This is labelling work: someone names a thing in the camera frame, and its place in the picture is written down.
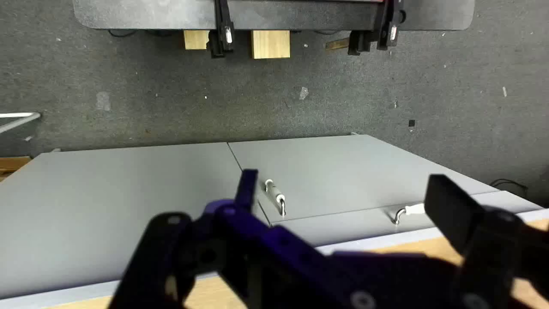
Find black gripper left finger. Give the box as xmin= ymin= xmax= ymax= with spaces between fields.
xmin=107 ymin=168 xmax=270 ymax=309

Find dark grey table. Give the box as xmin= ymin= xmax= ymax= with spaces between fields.
xmin=71 ymin=0 xmax=476 ymax=32

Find small light wooden block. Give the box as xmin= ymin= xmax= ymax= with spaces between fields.
xmin=181 ymin=29 xmax=210 ymax=53

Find brown wooden board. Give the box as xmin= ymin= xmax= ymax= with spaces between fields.
xmin=0 ymin=154 xmax=30 ymax=182

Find thin brown wooden piece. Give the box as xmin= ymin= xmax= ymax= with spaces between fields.
xmin=325 ymin=38 xmax=351 ymax=53

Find large light wooden block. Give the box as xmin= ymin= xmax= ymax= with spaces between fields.
xmin=248 ymin=29 xmax=293 ymax=62

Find silver metal cabinet handle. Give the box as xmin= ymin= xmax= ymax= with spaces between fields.
xmin=260 ymin=177 xmax=288 ymax=218
xmin=385 ymin=201 xmax=428 ymax=226

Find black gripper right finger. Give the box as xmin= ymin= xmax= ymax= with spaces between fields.
xmin=423 ymin=173 xmax=549 ymax=309

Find black floor cable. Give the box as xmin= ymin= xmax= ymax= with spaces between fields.
xmin=488 ymin=177 xmax=529 ymax=197

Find black bar clamp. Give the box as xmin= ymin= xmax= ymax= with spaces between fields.
xmin=207 ymin=0 xmax=236 ymax=60
xmin=346 ymin=0 xmax=404 ymax=56

